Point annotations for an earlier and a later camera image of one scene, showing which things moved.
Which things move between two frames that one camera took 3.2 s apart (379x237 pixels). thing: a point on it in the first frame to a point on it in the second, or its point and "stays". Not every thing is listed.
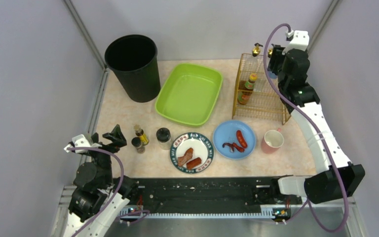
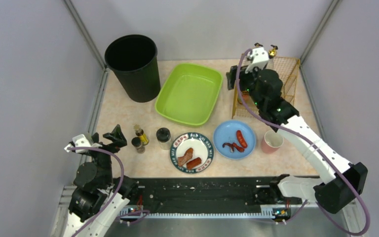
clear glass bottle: (270, 52) stays
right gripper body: (275, 61) to (236, 76)
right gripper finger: (275, 61) to (231, 77)
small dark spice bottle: (136, 142) stays
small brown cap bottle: (139, 132) stays
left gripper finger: (94, 138) stays
